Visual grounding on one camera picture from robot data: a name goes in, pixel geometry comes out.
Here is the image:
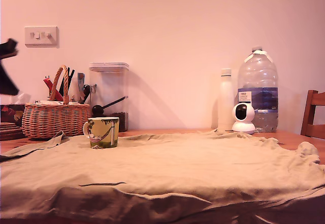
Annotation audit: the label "black coffee scoop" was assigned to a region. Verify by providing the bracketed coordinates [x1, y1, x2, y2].
[91, 96, 127, 117]

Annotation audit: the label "coffee beans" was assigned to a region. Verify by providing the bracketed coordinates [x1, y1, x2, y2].
[108, 111, 129, 132]

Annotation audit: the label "white tissue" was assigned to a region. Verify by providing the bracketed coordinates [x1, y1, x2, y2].
[11, 93, 31, 105]

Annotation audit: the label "dark floral tissue box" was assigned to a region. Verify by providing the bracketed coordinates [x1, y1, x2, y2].
[0, 104, 26, 126]

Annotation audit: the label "red kitchen utensil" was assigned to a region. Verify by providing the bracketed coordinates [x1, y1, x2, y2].
[43, 76, 64, 102]

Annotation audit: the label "black kitchen utensil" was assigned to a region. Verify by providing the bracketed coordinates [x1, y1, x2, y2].
[58, 68, 76, 100]

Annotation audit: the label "blue grey kitchen utensil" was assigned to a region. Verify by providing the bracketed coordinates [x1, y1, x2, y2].
[77, 72, 86, 103]

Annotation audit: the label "clear plastic storage container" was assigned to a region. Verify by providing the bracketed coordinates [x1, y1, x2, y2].
[88, 62, 129, 133]

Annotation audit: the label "green illustrated mug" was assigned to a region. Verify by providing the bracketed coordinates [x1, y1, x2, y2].
[83, 116, 120, 149]

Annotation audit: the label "beige cloth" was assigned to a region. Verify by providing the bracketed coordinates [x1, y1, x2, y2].
[0, 129, 325, 222]

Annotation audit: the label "white slim bottle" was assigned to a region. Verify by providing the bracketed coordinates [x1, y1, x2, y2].
[217, 68, 234, 131]

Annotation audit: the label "large clear water bottle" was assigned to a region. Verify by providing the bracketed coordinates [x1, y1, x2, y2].
[237, 46, 279, 133]

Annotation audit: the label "wooden chair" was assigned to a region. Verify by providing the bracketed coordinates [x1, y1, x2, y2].
[300, 89, 325, 140]

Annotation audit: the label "white wall switch plate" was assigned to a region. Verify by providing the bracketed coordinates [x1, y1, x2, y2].
[24, 26, 59, 48]

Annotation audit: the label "wicker basket with handle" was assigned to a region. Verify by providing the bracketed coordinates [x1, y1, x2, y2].
[21, 65, 91, 139]

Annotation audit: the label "black handled kitchen tool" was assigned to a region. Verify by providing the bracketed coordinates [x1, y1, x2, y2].
[82, 84, 91, 104]

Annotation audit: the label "small white round camera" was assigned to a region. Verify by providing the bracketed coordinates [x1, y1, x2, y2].
[232, 103, 256, 135]

